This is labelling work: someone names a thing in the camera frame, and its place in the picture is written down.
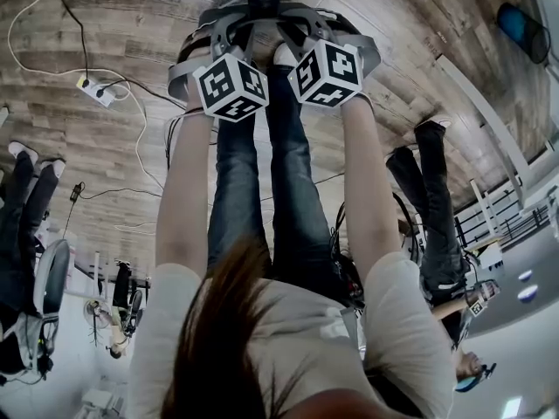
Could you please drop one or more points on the person's white shoe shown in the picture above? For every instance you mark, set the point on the person's white shoe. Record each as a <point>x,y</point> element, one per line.
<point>285,55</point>

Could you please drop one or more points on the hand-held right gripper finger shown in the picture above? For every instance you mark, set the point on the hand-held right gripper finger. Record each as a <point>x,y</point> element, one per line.
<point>315,26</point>
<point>291,39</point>

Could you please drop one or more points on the black power adapter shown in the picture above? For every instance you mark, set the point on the black power adapter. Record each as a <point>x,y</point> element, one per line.
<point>77,191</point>

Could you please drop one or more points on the grey office chair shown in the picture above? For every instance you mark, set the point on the grey office chair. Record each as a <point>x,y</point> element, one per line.
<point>52,277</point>

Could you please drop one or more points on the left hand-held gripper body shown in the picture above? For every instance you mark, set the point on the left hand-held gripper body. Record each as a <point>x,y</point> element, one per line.
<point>229,87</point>

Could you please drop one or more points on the blue bowl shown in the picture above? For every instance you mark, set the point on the blue bowl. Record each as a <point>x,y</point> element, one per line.
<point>526,294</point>
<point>526,276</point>

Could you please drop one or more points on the person's legs in blue jeans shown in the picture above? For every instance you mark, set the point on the person's legs in blue jeans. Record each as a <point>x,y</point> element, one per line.
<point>279,181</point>

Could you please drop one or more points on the person's beige shirt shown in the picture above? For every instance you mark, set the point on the person's beige shirt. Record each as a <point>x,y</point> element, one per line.
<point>305,338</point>

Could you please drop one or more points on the white power strip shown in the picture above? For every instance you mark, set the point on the white power strip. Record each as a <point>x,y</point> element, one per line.
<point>97,91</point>

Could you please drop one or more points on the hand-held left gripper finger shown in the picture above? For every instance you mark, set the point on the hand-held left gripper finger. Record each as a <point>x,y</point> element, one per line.
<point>223,37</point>
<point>250,46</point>

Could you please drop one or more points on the person's right forearm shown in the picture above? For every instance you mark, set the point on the person's right forearm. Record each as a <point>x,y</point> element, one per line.
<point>371,181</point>

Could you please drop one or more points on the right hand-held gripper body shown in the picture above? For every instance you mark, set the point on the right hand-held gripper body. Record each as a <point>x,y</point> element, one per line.
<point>329,72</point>

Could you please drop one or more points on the white standing fan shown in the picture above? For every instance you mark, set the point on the white standing fan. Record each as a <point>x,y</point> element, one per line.
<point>97,317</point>

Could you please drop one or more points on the person's left forearm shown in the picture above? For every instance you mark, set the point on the person's left forearm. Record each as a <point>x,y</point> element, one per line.
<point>188,177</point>

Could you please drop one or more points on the white table frame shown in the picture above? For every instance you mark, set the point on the white table frame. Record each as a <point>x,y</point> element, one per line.
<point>489,120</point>

